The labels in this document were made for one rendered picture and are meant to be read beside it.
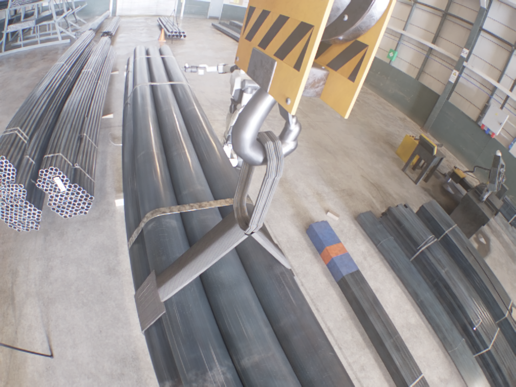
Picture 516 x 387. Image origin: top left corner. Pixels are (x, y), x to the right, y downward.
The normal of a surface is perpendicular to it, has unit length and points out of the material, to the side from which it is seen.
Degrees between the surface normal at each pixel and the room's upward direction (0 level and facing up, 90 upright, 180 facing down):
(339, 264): 0
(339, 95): 90
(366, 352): 0
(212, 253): 51
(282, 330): 56
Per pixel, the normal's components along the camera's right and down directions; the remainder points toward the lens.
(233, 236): -0.55, -0.35
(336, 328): 0.23, -0.71
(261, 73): -0.88, 0.13
